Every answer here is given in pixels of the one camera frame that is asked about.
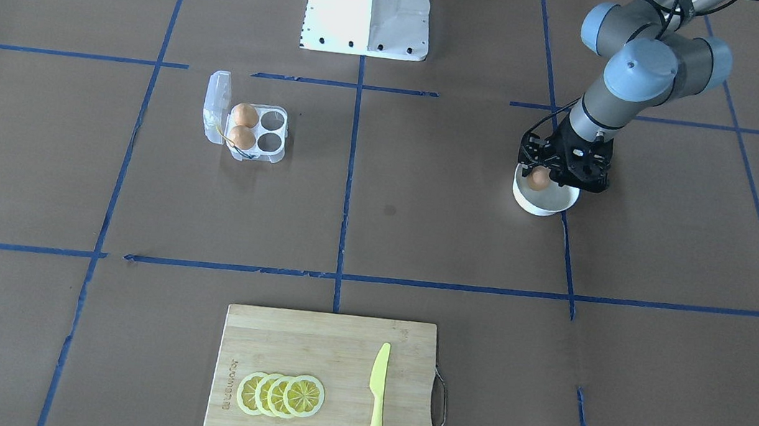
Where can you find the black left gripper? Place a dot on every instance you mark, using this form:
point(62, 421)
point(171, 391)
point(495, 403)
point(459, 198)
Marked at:
point(530, 156)

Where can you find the lemon slice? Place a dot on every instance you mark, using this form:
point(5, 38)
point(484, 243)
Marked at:
point(276, 397)
point(262, 394)
point(304, 395)
point(248, 394)

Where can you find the brown egg in box rear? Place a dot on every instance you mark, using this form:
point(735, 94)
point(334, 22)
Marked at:
point(245, 114)

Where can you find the brown egg from bowl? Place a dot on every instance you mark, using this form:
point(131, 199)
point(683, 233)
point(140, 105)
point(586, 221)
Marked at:
point(539, 179)

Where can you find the yellow plastic knife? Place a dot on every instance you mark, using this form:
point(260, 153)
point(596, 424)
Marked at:
point(377, 384)

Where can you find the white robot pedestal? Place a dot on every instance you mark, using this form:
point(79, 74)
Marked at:
point(388, 29)

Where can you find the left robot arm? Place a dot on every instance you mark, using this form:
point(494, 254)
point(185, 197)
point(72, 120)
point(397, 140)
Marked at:
point(648, 65)

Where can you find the brown egg in box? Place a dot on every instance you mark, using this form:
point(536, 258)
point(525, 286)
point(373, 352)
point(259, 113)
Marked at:
point(241, 137)
point(245, 114)

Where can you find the white bowl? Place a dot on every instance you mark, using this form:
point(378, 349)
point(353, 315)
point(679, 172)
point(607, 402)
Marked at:
point(551, 199)

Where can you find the clear plastic egg box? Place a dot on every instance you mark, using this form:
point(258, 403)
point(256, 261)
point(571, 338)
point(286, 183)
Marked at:
point(271, 132)

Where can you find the wooden cutting board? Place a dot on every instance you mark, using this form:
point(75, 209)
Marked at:
point(340, 351)

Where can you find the brown egg in box front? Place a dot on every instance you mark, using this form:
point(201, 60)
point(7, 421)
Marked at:
point(241, 137)

